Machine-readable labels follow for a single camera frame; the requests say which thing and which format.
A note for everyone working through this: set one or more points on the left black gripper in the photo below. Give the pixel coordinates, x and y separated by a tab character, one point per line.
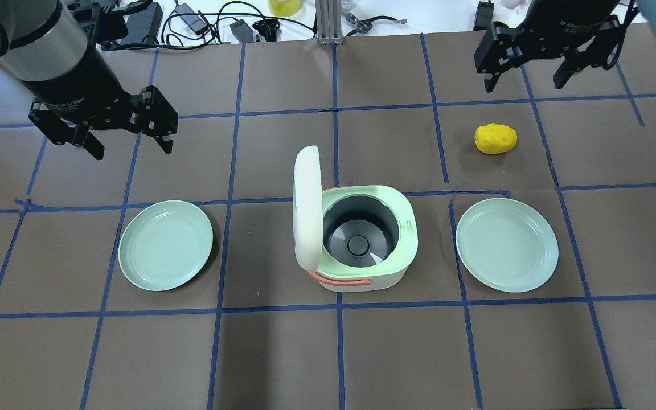
77	81

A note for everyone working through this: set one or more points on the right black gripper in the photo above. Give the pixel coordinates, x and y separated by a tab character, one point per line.
568	17

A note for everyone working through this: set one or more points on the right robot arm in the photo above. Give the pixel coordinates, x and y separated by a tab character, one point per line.
581	33

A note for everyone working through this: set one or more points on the white rice cooker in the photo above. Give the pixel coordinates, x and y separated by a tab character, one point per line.
353	238

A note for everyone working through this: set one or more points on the black power adapter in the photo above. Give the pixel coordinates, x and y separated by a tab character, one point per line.
484	15

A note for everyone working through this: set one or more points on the yellow lemon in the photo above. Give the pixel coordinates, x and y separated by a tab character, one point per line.
495	139

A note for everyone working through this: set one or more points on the green plate far side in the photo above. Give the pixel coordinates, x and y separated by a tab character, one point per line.
165	245

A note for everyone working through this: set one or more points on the green plate near lemon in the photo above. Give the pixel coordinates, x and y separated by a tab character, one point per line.
507	245

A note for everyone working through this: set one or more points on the yellow tape roll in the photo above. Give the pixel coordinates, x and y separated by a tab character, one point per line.
284	8

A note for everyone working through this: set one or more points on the aluminium frame post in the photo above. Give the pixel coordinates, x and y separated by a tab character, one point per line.
328	19

